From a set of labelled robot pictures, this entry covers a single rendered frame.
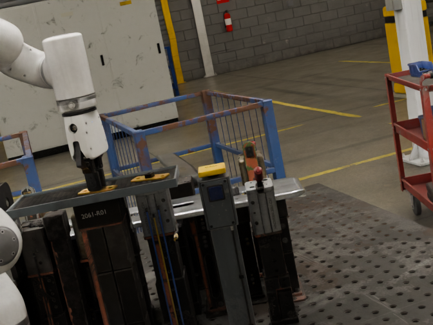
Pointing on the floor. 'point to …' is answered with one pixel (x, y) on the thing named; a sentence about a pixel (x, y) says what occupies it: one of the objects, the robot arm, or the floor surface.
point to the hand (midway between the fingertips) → (95, 179)
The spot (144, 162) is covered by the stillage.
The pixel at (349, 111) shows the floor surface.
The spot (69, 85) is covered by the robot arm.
